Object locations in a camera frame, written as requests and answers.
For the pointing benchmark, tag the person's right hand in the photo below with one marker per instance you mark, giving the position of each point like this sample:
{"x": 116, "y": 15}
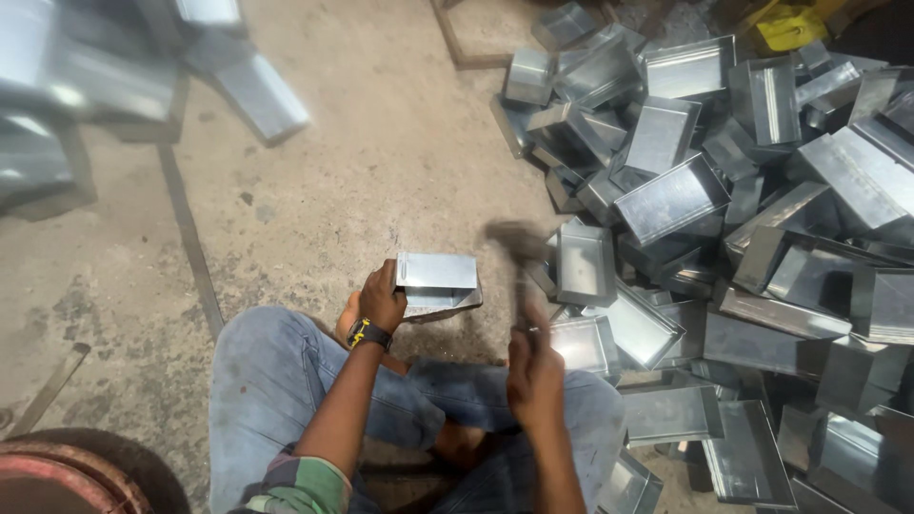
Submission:
{"x": 534, "y": 378}

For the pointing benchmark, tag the person's left hand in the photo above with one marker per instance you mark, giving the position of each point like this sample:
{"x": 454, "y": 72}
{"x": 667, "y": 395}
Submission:
{"x": 380, "y": 298}

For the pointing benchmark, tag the person's right fingers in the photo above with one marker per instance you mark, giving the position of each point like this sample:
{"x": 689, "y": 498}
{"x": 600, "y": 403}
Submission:
{"x": 530, "y": 341}

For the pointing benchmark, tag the dark hammer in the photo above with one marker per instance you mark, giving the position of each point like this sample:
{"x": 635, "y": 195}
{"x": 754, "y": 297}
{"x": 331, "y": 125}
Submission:
{"x": 520, "y": 264}

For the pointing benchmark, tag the shiny sheet metal box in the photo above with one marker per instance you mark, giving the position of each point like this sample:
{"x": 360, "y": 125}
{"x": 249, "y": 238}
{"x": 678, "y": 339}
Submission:
{"x": 437, "y": 287}

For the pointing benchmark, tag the black and yellow wristband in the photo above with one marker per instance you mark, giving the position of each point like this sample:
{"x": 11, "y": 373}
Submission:
{"x": 368, "y": 333}

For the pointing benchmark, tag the person's bare foot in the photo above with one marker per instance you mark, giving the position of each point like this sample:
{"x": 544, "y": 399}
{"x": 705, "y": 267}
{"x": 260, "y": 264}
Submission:
{"x": 348, "y": 318}

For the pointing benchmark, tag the heap of sheet metal trays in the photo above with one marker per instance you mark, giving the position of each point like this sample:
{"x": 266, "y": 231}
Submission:
{"x": 721, "y": 250}

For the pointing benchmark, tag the person's blue jeans legs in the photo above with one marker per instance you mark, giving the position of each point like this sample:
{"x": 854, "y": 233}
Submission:
{"x": 285, "y": 385}

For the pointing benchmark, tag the green patterned shirt sleeve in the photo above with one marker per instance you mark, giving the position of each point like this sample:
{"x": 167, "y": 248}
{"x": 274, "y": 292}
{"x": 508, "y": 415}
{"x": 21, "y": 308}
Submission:
{"x": 300, "y": 485}

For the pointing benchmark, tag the yellow object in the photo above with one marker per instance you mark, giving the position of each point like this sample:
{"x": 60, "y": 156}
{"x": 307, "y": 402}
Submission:
{"x": 789, "y": 27}

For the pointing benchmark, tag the flat metal strip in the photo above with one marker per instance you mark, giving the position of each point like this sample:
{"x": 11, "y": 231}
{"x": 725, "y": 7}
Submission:
{"x": 50, "y": 389}

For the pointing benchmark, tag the round rusty red rim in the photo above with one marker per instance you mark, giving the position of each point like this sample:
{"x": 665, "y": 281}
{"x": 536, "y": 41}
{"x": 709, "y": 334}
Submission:
{"x": 64, "y": 475}

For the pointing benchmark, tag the pile of finished metal boxes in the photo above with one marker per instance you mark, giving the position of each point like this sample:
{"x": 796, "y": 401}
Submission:
{"x": 107, "y": 85}

